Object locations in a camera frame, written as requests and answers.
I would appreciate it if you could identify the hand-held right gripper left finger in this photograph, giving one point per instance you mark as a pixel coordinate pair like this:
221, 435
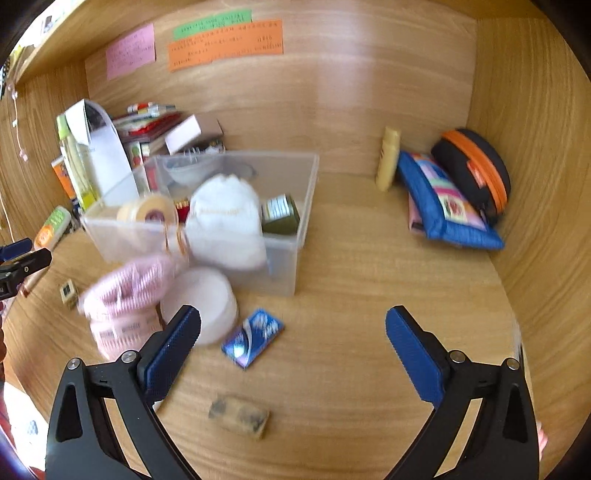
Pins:
173, 350

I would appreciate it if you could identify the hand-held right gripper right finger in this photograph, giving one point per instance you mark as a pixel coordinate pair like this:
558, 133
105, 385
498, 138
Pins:
415, 355

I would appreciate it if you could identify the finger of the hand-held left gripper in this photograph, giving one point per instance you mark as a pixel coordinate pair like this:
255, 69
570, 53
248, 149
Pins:
25, 267
13, 252

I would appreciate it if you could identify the small beige cube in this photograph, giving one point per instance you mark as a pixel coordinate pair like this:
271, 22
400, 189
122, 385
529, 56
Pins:
69, 293

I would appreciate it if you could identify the white round plastic container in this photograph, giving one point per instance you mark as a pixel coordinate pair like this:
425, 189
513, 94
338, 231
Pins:
207, 300

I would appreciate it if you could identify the blue foil packet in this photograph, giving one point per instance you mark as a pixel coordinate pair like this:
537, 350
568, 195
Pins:
251, 339

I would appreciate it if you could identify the beige eraser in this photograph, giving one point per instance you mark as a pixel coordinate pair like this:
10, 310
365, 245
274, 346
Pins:
238, 413

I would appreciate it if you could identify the clear plastic storage box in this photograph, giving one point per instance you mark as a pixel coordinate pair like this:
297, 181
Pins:
286, 258

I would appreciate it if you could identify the wooden desktop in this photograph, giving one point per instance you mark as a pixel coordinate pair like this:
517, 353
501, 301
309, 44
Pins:
346, 369

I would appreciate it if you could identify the green and white tube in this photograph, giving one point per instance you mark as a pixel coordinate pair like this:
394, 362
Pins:
53, 226

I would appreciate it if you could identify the orange tube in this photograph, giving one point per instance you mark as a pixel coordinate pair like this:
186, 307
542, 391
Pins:
62, 177

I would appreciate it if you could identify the yellow-green spray bottle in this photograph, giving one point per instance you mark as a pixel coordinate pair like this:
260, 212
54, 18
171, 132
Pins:
78, 175

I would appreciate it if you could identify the cream tape roll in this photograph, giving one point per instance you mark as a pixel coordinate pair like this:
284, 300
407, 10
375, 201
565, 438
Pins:
145, 212

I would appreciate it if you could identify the pink item under pouch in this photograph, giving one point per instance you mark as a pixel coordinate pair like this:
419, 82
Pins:
415, 217

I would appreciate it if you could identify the curled white paper sheet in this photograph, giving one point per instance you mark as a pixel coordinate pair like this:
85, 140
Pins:
108, 147

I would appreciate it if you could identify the blue patchwork pencil pouch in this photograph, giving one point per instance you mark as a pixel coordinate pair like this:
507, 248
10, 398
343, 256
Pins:
443, 203

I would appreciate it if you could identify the stack of books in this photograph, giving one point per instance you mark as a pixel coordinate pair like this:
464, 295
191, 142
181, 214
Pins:
143, 131

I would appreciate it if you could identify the small grey object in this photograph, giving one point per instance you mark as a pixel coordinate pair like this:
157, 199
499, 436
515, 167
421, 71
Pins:
247, 171

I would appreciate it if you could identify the yellow tube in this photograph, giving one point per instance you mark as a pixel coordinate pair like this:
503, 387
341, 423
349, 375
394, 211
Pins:
388, 159

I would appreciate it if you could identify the red and white pen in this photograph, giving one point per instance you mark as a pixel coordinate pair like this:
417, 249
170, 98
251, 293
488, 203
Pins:
150, 107

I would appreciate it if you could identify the black case with orange zipper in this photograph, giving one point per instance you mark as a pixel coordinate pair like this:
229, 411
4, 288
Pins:
480, 161

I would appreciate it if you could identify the small white gadget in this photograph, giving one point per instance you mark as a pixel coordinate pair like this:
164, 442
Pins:
210, 146

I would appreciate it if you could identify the white cardboard box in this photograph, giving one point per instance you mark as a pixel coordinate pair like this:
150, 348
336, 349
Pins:
191, 131

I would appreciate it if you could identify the pink sticky note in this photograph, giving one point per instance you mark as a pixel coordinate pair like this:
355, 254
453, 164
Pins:
130, 51

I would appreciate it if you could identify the orange sticky note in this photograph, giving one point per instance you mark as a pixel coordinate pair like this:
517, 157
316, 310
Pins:
226, 48

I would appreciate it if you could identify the green sticky note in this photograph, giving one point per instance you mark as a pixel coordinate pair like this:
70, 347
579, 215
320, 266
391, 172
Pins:
212, 24

